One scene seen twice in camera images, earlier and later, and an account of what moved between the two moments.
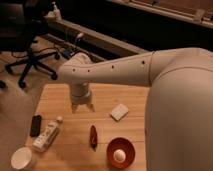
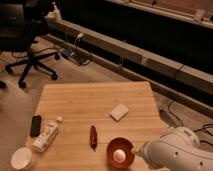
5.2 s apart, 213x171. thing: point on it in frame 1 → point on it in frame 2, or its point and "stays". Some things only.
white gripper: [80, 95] → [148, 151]
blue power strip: [67, 53] stays
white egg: [119, 156] stays
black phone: [35, 126] stays
